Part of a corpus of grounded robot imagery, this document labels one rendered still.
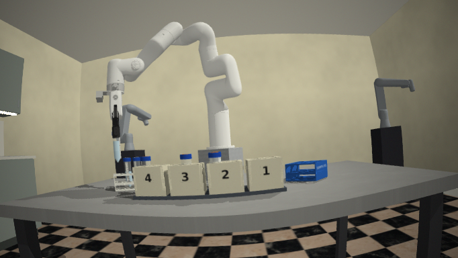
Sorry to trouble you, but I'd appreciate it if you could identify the blue tube rack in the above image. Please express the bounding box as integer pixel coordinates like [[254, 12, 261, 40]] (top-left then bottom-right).
[[285, 160, 328, 181]]

